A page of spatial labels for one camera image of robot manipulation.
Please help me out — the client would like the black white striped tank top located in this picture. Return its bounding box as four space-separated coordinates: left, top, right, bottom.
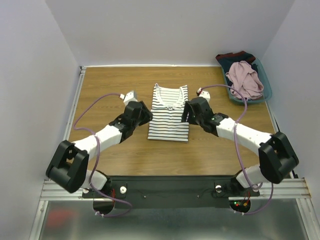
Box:
147 83 189 143

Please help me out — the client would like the pink tank top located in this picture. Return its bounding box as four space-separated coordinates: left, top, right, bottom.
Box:
225 60 264 100

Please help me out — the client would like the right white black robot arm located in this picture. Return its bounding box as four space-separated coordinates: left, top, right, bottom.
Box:
181 97 299 195

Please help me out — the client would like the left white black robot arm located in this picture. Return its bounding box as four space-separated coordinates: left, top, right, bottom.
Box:
45 101 153 197

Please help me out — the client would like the dark navy maroon garment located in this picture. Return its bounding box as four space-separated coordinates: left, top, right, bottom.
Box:
215 51 256 73

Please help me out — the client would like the teal plastic basket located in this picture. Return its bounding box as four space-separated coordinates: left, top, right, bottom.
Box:
222 59 272 105

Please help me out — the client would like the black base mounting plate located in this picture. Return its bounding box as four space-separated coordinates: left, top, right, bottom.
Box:
82 174 261 210

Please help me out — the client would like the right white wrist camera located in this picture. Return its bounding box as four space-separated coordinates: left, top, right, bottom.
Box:
196 88 211 103

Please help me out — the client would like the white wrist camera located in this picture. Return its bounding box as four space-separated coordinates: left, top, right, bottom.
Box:
119 90 138 106
196 88 211 103

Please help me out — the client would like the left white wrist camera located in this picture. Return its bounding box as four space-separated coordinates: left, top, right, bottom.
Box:
119 90 138 106

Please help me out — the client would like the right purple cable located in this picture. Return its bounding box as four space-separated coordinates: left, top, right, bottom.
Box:
198 84 275 216

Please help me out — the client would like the purple cable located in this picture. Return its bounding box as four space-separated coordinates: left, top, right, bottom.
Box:
198 84 275 216
73 92 133 218

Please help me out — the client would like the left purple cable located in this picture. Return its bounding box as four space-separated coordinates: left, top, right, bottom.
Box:
73 92 133 218

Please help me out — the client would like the left aluminium frame rail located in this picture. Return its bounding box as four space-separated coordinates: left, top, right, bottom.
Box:
29 66 87 240

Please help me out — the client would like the aluminium frame rail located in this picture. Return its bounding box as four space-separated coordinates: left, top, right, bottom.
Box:
265 101 320 240
29 66 87 240
40 178 311 201

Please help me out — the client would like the front aluminium frame rail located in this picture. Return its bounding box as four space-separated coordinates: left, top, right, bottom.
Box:
40 178 311 201

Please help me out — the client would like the right aluminium frame rail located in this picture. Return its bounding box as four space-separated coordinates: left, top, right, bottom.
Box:
265 101 320 240

